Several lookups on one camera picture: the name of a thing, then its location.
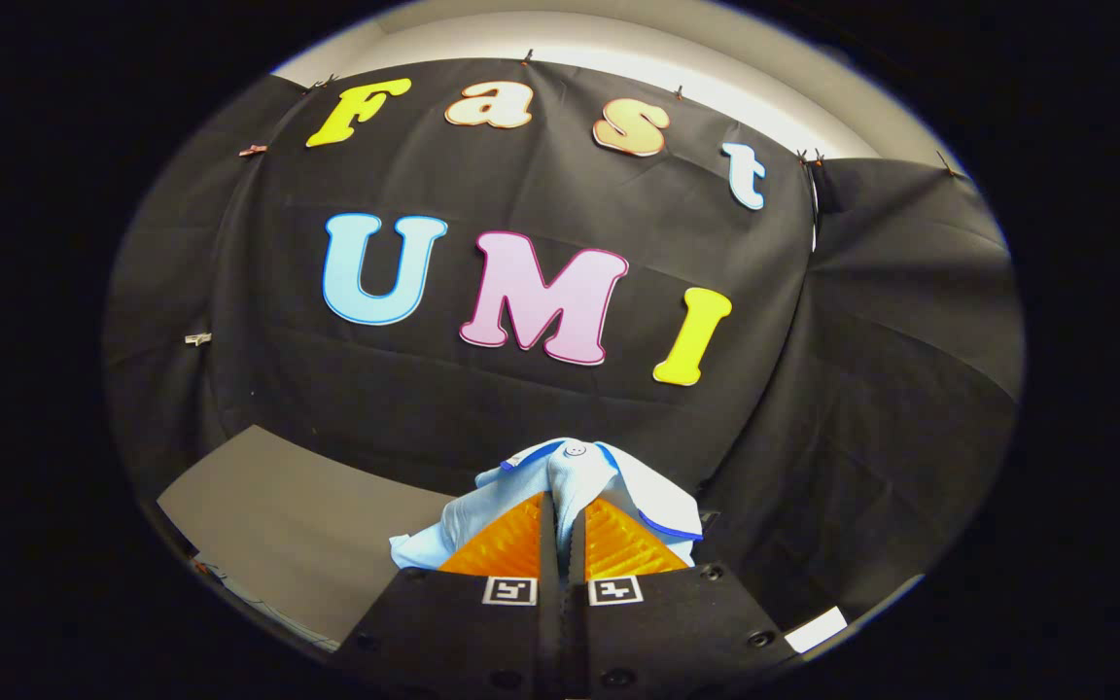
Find black backdrop cloth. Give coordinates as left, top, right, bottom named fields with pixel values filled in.
left=103, top=56, right=1025, bottom=643

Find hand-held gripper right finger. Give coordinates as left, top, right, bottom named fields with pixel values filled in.
left=561, top=496, right=801, bottom=700

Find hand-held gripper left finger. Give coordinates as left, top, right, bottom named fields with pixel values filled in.
left=331, top=492, right=563, bottom=700

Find light blue polo shirt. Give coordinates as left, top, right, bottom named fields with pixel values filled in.
left=390, top=437, right=705, bottom=575

